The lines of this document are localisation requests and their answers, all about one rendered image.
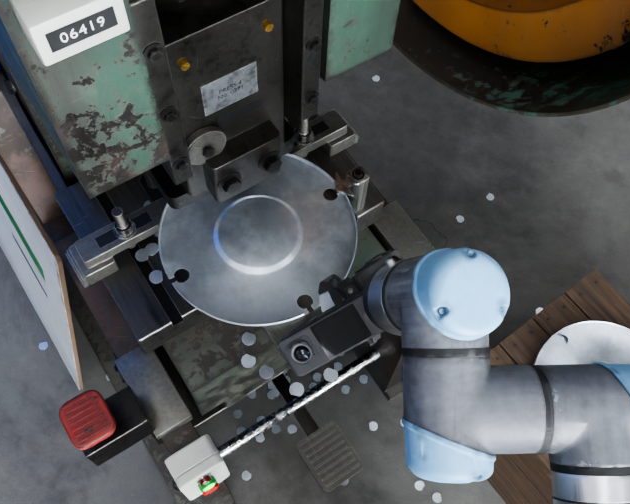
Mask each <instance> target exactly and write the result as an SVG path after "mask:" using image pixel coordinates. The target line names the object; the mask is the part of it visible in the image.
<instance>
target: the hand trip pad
mask: <svg viewBox="0 0 630 504"><path fill-rule="evenodd" d="M59 418H60V421H61V423H62V425H63V427H64V429H65V431H66V433H67V435H68V437H69V439H70V441H71V443H72V444H73V445H74V447H76V448H77V449H80V450H87V449H89V448H91V447H93V446H95V445H96V444H98V443H100V442H101V441H103V440H105V439H106V438H108V437H110V436H111V435H112V434H113V433H114V431H115V429H116V421H115V419H114V417H113V415H112V413H111V411H110V409H109V407H108V406H107V404H106V402H105V400H104V398H103V396H102V395H101V394H100V393H99V392H98V391H96V390H87V391H84V392H83V393H81V394H79V395H77V396H76V397H74V398H72V399H71V400H69V401H67V402H65V403H64V404H63V405H62V406H61V408H60V409H59Z"/></svg>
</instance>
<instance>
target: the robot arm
mask: <svg viewBox="0 0 630 504"><path fill-rule="evenodd" d="M392 256H394V257H396V258H395V259H394V258H392ZM380 257H381V258H380ZM390 257H391V258H390ZM354 273H355V275H353V277H352V278H349V277H346V278H345V279H343V280H342V281H341V279H340V278H339V277H338V276H337V275H335V274H332V275H330V276H328V277H327V278H325V279H324V280H322V281H321V282H320V284H319V290H318V293H319V301H320V305H321V310H322V312H323V313H321V314H319V315H317V316H315V317H314V318H312V319H310V320H309V321H307V322H305V323H303V324H302V325H300V326H298V327H296V328H295V329H293V330H291V331H289V332H288V333H286V334H284V336H283V337H282V339H281V341H280V343H279V350H280V352H281V354H282V355H283V357H284V358H285V360H286V361H287V363H288V365H289V366H290V368H291V369H292V371H293V372H294V374H296V375H297V376H304V375H306V374H308V373H309V372H311V371H313V370H315V369H317V368H318V367H320V366H322V365H324V364H326V363H327V362H329V361H331V360H333V359H335V358H337V357H338V356H340V355H342V354H344V353H346V352H347V351H349V350H351V349H353V348H355V347H356V346H358V345H360V346H363V347H365V346H367V345H368V346H370V347H371V346H372V345H373V344H375V343H376V342H377V340H378V339H379V338H381V335H380V333H382V332H383V331H385V332H389V333H391V334H394V335H399V336H401V343H402V365H403V413H404V418H402V424H403V425H404V435H405V451H406V463H407V467H408V468H409V469H410V471H411V472H413V473H414V474H415V475H416V476H418V477H420V478H422V479H425V480H429V481H434V482H441V483H470V482H473V481H476V482H478V481H483V480H486V479H487V478H489V477H490V476H491V475H492V473H493V470H494V461H495V460H496V456H495V454H526V453H534V454H537V453H549V461H550V469H551V477H552V492H553V504H630V364H606V363H603V362H593V363H592V364H565V365H490V347H489V333H490V332H492V331H493V330H495V329H496V328H497V327H498V326H499V325H500V324H501V322H502V321H503V318H504V316H505V314H506V311H507V309H508V307H509V303H510V289H509V284H508V280H507V278H506V275H505V273H504V271H503V270H502V268H501V267H500V265H499V264H498V263H497V262H496V261H495V260H494V259H493V258H491V257H490V256H489V255H487V254H485V253H483V252H481V251H479V250H475V249H469V248H458V249H450V248H444V249H437V250H434V251H432V252H429V253H428V254H425V255H420V256H416V257H412V258H408V259H403V258H402V256H401V254H400V253H399V251H398V250H397V249H393V250H390V251H386V252H382V253H379V254H378V255H376V256H375V257H374V258H372V259H371V260H369V261H368V262H366V263H365V265H363V266H362V267H361V268H359V269H358V270H356V271H355V272H354Z"/></svg>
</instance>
